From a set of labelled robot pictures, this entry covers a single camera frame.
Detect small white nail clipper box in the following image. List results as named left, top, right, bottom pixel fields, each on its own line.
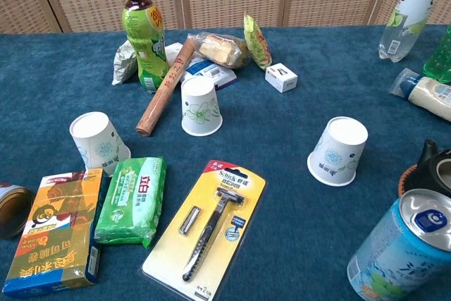
left=264, top=62, right=299, bottom=94

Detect white paper cup green flower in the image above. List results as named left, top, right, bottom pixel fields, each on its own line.
left=180, top=75, right=223, bottom=137

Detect blue carpet table cover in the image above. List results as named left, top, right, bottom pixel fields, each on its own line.
left=0, top=25, right=451, bottom=301

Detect silver foil snack pouch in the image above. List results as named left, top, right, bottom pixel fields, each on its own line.
left=111, top=39, right=138, bottom=86

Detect black teapot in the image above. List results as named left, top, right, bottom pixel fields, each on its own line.
left=404, top=139, right=451, bottom=199

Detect green soda bottle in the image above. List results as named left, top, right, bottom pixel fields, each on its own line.
left=422, top=24, right=451, bottom=85

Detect yellow orange snack box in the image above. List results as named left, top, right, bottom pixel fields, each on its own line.
left=1, top=168, right=104, bottom=299

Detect open tin can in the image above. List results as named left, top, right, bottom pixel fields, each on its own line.
left=0, top=183, right=35, bottom=240

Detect yellow razor blister pack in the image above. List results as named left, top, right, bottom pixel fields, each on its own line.
left=141, top=159, right=268, bottom=301

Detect brown paper tube red characters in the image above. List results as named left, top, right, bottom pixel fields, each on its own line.
left=135, top=39, right=197, bottom=137

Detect green tea bottle yellow cap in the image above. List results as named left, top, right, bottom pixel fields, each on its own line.
left=121, top=0, right=169, bottom=94

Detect green yellow snack bag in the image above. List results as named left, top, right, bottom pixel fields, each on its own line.
left=243, top=13, right=273, bottom=71

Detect white paper cup blue flower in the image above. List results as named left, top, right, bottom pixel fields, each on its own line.
left=68, top=111, right=132, bottom=178
left=307, top=116, right=369, bottom=188

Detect white blue flat packet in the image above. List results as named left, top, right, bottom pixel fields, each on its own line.
left=181, top=56, right=238, bottom=91

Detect clear bottle white lime label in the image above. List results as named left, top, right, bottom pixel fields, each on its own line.
left=378, top=0, right=443, bottom=63

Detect plastic wrapped bread slice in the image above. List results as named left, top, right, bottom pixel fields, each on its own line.
left=186, top=32, right=252, bottom=70

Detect cream tube blue cap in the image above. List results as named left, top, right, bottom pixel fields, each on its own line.
left=389, top=67, right=451, bottom=123

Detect woven brown coaster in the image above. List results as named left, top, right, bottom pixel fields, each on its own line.
left=397, top=165, right=420, bottom=197

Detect light blue drink can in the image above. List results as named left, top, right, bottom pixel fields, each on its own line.
left=347, top=188, right=451, bottom=301

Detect green soap pack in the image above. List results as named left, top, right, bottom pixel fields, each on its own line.
left=94, top=156, right=168, bottom=250

